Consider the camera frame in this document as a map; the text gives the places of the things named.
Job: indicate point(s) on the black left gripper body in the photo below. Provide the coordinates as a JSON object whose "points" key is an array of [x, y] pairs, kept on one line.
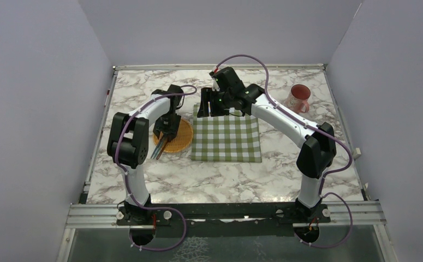
{"points": [[167, 123]]}

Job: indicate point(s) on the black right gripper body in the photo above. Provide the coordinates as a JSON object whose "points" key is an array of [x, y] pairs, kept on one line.
{"points": [[220, 103]]}

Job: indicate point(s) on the orange woven plate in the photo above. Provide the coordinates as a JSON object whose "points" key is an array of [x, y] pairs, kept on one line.
{"points": [[183, 139]]}

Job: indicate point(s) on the brown handled utensil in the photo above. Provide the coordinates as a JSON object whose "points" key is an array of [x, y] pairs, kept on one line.
{"points": [[161, 149]]}

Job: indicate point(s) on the blue handled utensil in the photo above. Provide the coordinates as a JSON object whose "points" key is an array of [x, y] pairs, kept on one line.
{"points": [[157, 149]]}

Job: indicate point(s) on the green white checkered cloth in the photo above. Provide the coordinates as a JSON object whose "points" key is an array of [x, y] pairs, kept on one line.
{"points": [[229, 138]]}

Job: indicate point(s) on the pink ceramic mug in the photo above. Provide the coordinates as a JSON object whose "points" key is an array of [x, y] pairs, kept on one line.
{"points": [[297, 100]]}

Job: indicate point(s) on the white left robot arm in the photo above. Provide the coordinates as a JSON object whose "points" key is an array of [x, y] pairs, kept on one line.
{"points": [[129, 140]]}

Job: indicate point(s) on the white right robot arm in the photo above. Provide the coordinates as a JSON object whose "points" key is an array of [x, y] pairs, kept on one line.
{"points": [[316, 142]]}

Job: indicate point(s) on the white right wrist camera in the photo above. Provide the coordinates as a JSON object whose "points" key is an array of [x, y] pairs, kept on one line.
{"points": [[215, 86]]}

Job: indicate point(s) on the aluminium mounting rail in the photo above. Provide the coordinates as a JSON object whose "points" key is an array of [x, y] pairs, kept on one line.
{"points": [[331, 213]]}

